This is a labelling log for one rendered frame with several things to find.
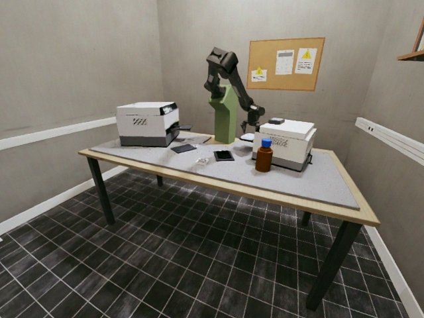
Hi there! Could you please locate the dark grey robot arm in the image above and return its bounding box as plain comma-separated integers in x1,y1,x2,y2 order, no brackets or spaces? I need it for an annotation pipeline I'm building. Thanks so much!
204,47,265,122

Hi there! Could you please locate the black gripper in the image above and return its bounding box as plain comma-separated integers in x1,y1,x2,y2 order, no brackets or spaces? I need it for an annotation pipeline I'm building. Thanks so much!
240,114,259,133

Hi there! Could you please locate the white multi-well plate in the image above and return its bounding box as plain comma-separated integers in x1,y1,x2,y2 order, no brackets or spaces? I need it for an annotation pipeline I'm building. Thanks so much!
241,133,254,140

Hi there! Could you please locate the brown bottle with blue cap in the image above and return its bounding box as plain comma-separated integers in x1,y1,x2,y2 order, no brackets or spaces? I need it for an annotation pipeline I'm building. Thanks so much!
255,138,273,172

